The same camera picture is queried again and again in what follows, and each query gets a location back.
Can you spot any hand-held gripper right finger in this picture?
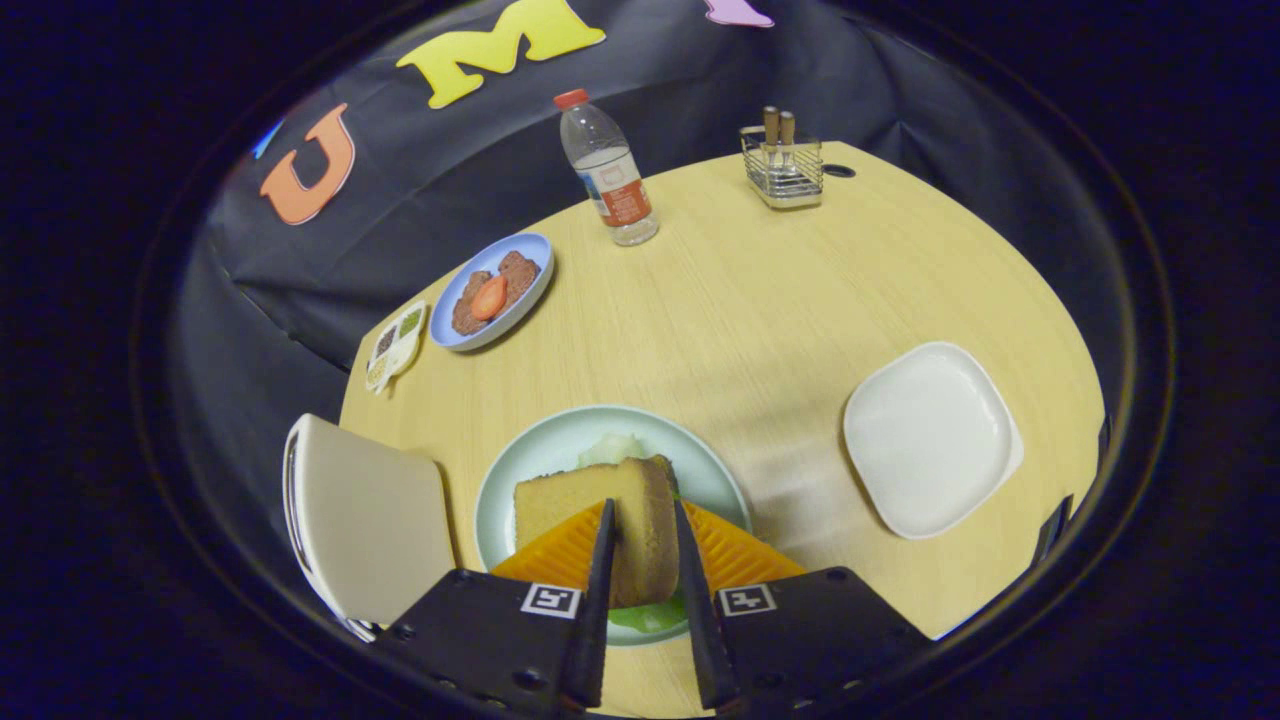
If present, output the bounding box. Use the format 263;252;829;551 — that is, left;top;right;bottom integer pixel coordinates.
672;498;936;713

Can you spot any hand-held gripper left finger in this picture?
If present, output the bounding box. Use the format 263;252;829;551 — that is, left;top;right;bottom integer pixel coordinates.
372;498;619;713

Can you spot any toasted bread slice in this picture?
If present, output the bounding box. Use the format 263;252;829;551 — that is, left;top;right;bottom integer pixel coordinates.
513;455;683;609

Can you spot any green lettuce leaf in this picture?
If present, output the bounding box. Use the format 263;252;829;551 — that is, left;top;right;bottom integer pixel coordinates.
578;432;716;636

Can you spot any pale green round plate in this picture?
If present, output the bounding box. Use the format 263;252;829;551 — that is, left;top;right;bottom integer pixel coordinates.
474;404;753;647

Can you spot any white toaster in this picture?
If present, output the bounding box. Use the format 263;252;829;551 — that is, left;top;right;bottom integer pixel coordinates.
283;413;456;643

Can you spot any white square plate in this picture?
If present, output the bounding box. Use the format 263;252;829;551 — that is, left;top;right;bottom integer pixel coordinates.
843;341;1025;541

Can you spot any brown meat patty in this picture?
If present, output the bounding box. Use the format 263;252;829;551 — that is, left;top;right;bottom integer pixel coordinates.
452;270;496;336
497;250;542;306

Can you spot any white divided seasoning dish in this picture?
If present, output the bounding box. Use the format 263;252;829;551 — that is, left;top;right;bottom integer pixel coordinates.
364;300;429;395

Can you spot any blue round plate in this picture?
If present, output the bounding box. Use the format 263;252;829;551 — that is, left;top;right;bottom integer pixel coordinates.
430;232;555;352

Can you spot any clear plastic bottle red cap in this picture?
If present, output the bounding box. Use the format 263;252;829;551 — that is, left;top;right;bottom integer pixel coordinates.
553;88;661;248

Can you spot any metal wire utensil basket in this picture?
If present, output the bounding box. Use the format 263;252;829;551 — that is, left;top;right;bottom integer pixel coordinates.
740;125;825;210

